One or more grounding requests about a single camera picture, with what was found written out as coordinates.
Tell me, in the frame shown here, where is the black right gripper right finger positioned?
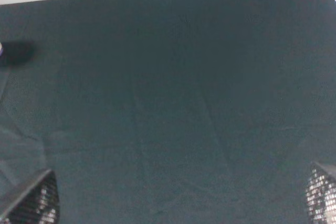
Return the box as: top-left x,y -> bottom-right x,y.
306,162 -> 335,224

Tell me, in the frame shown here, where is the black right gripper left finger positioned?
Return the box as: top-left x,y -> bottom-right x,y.
1,169 -> 60,223

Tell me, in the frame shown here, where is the purple garbage bag roll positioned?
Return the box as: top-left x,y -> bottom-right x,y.
0,43 -> 3,56

